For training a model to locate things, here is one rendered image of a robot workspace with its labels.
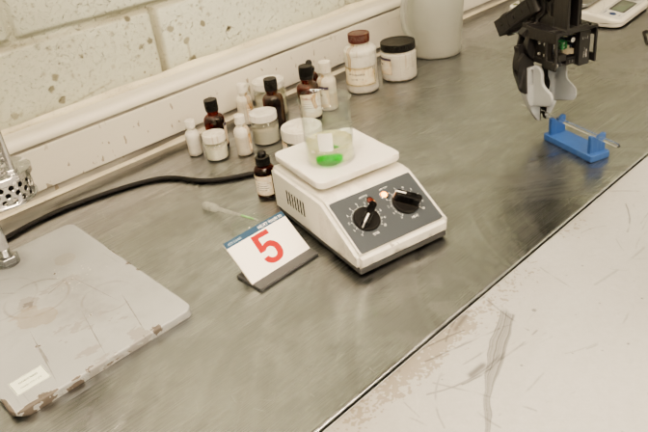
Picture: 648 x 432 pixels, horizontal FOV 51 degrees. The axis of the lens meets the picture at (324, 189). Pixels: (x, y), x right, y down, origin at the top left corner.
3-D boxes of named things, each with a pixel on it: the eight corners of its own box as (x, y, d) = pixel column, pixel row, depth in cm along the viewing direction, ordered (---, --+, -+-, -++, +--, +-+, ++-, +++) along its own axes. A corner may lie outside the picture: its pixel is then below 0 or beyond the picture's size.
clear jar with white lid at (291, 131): (329, 164, 102) (323, 115, 98) (326, 183, 97) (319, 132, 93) (290, 167, 103) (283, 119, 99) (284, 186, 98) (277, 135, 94)
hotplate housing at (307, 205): (449, 236, 81) (448, 177, 77) (360, 280, 76) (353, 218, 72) (348, 175, 98) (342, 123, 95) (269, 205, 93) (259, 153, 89)
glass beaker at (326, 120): (367, 160, 83) (362, 94, 79) (325, 178, 80) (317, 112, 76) (334, 144, 88) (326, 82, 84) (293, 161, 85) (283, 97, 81)
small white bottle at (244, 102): (238, 126, 119) (230, 87, 116) (241, 120, 122) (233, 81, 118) (255, 124, 119) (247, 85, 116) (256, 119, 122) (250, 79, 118)
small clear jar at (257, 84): (289, 106, 125) (284, 72, 122) (287, 119, 120) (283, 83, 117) (258, 109, 125) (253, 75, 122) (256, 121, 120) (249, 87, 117)
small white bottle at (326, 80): (332, 102, 124) (327, 57, 120) (341, 107, 122) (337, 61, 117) (316, 108, 123) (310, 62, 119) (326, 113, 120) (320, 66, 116)
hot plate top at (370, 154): (403, 158, 83) (403, 152, 83) (320, 192, 78) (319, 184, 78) (349, 130, 93) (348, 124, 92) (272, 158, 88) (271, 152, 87)
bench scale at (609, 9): (619, 32, 142) (621, 9, 139) (505, 21, 158) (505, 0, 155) (650, 9, 154) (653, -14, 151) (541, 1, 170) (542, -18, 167)
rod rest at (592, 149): (609, 156, 94) (612, 133, 92) (590, 163, 93) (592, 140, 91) (560, 133, 102) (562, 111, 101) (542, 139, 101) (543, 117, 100)
